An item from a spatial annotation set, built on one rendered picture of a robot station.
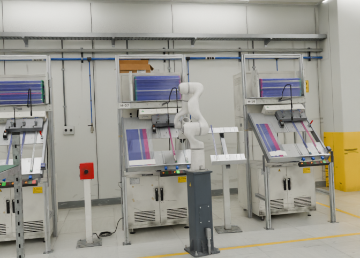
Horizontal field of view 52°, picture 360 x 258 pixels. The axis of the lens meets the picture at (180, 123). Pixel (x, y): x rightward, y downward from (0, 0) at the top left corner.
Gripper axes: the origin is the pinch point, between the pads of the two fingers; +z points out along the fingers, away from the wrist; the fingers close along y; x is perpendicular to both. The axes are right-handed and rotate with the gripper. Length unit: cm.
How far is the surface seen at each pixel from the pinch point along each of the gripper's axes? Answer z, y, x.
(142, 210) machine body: 54, 43, 46
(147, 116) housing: 0.1, 32.9, -35.9
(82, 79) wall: 71, 108, -183
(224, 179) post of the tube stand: 21, -41, 37
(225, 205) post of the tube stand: 39, -41, 57
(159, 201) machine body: 49, 25, 40
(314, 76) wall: 72, -261, -183
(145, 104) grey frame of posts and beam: -7, 34, -48
